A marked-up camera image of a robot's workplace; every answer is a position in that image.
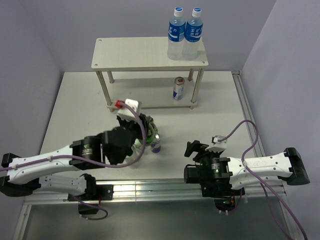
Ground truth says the green glass bottle front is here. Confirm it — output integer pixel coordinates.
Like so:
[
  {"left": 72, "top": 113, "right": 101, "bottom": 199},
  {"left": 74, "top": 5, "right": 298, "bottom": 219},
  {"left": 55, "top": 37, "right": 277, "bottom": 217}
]
[{"left": 145, "top": 122, "right": 158, "bottom": 145}]

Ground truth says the green glass bottle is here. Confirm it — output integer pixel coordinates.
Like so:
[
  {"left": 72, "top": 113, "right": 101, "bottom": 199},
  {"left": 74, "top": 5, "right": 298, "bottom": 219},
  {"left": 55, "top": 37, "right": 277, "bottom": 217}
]
[
  {"left": 147, "top": 117, "right": 158, "bottom": 142},
  {"left": 145, "top": 122, "right": 158, "bottom": 145}
]

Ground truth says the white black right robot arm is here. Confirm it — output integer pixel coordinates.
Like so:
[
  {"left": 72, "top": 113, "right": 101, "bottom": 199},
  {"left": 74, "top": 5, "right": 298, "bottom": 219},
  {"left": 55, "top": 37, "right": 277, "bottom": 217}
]
[{"left": 183, "top": 140, "right": 310, "bottom": 198}]

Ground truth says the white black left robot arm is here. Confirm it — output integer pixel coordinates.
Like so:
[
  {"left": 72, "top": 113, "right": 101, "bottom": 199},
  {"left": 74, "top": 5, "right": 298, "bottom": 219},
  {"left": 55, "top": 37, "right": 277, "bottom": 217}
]
[{"left": 0, "top": 114, "right": 153, "bottom": 200}]

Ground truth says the white two-tier shelf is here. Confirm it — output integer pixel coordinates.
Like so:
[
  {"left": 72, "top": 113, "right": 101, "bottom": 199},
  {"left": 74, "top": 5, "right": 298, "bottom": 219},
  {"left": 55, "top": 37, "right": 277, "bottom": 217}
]
[{"left": 91, "top": 36, "right": 209, "bottom": 112}]

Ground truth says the clear glass bottle rear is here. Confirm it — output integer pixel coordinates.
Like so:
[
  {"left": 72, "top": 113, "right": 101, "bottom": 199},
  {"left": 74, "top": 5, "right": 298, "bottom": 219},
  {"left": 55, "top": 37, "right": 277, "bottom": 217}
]
[{"left": 132, "top": 139, "right": 147, "bottom": 155}]

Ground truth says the green glass bottle rear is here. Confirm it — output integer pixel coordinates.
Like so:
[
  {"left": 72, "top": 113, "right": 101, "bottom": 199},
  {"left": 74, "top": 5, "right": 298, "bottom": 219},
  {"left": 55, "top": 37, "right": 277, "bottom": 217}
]
[{"left": 147, "top": 117, "right": 158, "bottom": 142}]

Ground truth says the blue silver drink can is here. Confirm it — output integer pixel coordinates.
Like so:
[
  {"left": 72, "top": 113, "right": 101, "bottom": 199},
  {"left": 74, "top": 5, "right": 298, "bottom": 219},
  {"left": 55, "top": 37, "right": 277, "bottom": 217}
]
[{"left": 151, "top": 133, "right": 161, "bottom": 153}]

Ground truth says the blue label water bottle right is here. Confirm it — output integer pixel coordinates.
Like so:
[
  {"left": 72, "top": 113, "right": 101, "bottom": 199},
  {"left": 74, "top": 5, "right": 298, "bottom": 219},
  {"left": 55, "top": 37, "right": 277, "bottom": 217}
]
[{"left": 182, "top": 7, "right": 203, "bottom": 61}]

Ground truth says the blue label water bottle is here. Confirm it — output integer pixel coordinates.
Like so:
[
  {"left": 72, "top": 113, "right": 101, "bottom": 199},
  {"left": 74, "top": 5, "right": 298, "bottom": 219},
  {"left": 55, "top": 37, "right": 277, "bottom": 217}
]
[
  {"left": 182, "top": 7, "right": 203, "bottom": 61},
  {"left": 167, "top": 7, "right": 186, "bottom": 61}
]

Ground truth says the blue label water bottle left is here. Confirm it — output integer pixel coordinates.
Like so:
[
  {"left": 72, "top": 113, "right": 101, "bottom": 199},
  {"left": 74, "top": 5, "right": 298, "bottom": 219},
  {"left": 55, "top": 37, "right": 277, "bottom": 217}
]
[{"left": 167, "top": 7, "right": 186, "bottom": 61}]

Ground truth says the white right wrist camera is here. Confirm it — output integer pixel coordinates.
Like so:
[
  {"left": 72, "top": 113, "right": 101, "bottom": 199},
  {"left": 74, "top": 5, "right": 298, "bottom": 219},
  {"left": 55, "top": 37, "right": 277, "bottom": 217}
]
[{"left": 205, "top": 135, "right": 227, "bottom": 153}]

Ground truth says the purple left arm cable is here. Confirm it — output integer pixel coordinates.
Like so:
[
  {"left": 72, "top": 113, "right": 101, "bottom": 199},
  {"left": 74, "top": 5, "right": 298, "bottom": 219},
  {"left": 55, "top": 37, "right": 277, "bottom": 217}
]
[{"left": 0, "top": 102, "right": 148, "bottom": 221}]

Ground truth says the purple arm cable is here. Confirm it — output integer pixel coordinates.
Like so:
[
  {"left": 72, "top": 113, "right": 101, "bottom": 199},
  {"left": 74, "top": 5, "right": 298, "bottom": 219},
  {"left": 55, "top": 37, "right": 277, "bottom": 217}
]
[
  {"left": 0, "top": 102, "right": 148, "bottom": 221},
  {"left": 217, "top": 119, "right": 308, "bottom": 240}
]

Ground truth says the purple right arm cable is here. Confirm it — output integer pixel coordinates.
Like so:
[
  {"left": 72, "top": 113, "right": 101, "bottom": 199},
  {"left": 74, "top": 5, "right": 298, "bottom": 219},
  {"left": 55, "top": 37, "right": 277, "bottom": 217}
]
[{"left": 217, "top": 119, "right": 308, "bottom": 240}]

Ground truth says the aluminium rail frame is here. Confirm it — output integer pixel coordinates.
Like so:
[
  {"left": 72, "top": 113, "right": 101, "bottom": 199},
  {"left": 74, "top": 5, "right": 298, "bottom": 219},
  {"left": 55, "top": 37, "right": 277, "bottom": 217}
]
[{"left": 13, "top": 71, "right": 287, "bottom": 240}]

